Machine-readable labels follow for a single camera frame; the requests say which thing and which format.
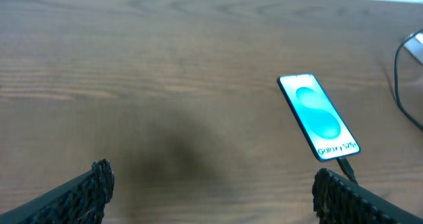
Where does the white power strip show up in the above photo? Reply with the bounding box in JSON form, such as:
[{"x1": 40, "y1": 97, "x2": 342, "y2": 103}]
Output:
[{"x1": 404, "y1": 32, "x2": 423, "y2": 65}]

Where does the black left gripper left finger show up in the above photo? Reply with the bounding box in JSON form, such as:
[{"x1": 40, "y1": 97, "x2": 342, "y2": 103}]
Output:
[{"x1": 1, "y1": 159, "x2": 114, "y2": 223}]

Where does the blue Galaxy smartphone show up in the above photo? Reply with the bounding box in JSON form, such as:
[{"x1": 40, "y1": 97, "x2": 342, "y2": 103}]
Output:
[{"x1": 277, "y1": 73, "x2": 361, "y2": 162}]

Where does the black USB charging cable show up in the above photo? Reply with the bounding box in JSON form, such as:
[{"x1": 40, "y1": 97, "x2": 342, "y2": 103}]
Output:
[{"x1": 336, "y1": 28, "x2": 423, "y2": 185}]

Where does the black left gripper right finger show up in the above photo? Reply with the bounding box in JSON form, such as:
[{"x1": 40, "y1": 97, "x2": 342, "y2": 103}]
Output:
[{"x1": 312, "y1": 168, "x2": 422, "y2": 224}]

